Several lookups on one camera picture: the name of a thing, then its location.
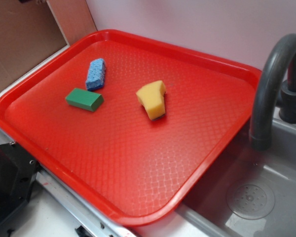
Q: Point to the green rectangular block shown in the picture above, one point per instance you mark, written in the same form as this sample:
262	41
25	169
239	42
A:
84	99

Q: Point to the blue sponge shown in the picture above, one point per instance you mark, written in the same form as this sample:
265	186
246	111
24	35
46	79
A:
96	75

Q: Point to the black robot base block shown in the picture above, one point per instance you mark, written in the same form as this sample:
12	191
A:
18	170

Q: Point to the red plastic tray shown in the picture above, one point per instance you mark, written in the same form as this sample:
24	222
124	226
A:
133	169

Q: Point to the yellow sponge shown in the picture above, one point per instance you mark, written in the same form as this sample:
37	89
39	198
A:
151	97

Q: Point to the grey plastic sink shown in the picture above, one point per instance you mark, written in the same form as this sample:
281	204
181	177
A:
205	205

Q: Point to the round sink drain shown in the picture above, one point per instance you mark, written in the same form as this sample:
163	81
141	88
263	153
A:
250	199

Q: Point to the grey curved faucet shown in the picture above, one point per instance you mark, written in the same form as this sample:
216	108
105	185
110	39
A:
276	88

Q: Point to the brown cardboard panel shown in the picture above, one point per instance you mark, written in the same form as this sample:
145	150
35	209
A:
33	30

